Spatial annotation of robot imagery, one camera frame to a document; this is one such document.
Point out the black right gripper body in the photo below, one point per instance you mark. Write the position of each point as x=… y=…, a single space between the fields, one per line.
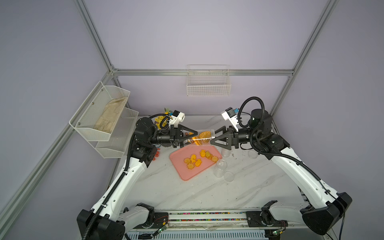
x=233 y=138

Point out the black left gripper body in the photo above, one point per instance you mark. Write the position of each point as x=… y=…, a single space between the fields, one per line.
x=165 y=138

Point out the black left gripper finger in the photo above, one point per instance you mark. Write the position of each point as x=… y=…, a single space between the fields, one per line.
x=185 y=143
x=186 y=133

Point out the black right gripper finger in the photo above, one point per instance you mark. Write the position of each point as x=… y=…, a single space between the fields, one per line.
x=223 y=130
x=225 y=142

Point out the clear plastic jar lid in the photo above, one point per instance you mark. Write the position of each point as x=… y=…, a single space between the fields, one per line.
x=252 y=154

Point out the brown and orange cookies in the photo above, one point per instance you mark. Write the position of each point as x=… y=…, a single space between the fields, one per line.
x=203 y=138

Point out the clear jar with brown cookies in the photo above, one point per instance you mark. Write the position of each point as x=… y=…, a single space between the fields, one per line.
x=211 y=130

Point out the clear jar with orange cookies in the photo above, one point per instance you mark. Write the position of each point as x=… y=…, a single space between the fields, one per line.
x=220 y=168

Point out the clear plastic cookie jar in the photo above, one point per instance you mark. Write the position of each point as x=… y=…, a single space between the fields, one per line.
x=225 y=153

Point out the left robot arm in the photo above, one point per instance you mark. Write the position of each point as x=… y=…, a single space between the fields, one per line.
x=129 y=180

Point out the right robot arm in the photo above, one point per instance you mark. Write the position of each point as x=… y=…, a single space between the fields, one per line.
x=252 y=124

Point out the pink plastic tray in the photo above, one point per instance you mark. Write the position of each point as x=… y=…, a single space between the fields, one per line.
x=177 y=159

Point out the red rubber glove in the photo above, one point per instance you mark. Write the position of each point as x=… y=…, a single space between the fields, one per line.
x=156 y=154

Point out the yellow sunflower bouquet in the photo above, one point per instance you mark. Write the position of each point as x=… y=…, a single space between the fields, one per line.
x=162 y=120

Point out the beige cloth in basket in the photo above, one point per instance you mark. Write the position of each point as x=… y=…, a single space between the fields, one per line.
x=110 y=115

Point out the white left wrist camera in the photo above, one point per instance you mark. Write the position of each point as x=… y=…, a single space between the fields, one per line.
x=176 y=118

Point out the white wire wall basket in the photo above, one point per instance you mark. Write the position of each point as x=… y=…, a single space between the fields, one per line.
x=208 y=81

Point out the white mesh wall basket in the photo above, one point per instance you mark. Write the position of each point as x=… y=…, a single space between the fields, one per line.
x=109 y=146

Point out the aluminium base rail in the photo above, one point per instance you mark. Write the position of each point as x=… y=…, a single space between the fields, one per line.
x=207 y=220

